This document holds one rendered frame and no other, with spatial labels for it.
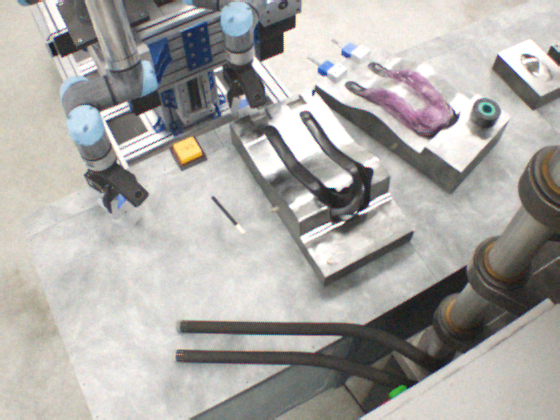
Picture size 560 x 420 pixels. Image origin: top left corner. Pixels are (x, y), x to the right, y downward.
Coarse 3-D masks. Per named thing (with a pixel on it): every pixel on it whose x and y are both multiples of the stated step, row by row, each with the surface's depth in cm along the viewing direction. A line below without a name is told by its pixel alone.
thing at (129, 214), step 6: (120, 198) 148; (120, 204) 147; (126, 204) 145; (120, 210) 144; (126, 210) 144; (132, 210) 144; (138, 210) 146; (120, 216) 146; (126, 216) 143; (132, 216) 145; (138, 216) 148; (126, 222) 147; (132, 222) 147
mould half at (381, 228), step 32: (256, 128) 152; (288, 128) 153; (256, 160) 148; (320, 160) 147; (288, 192) 138; (384, 192) 144; (288, 224) 144; (320, 224) 139; (352, 224) 141; (384, 224) 141; (320, 256) 137; (352, 256) 136
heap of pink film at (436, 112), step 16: (400, 80) 159; (416, 80) 157; (368, 96) 158; (384, 96) 155; (400, 96) 155; (432, 96) 157; (400, 112) 153; (416, 112) 154; (432, 112) 154; (448, 112) 154; (416, 128) 153; (432, 128) 152
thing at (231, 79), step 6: (252, 60) 144; (222, 66) 152; (228, 66) 152; (234, 66) 143; (240, 66) 143; (246, 66) 144; (228, 72) 150; (234, 72) 150; (228, 78) 151; (234, 78) 149; (228, 84) 155; (234, 84) 149; (234, 90) 150; (240, 90) 151
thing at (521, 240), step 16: (512, 224) 78; (528, 224) 73; (512, 240) 78; (528, 240) 76; (544, 240) 75; (496, 256) 84; (512, 256) 81; (528, 256) 79; (496, 272) 86; (512, 272) 84; (464, 304) 101; (480, 304) 96; (464, 320) 104; (416, 336) 133; (432, 336) 123; (432, 352) 125; (448, 352) 122
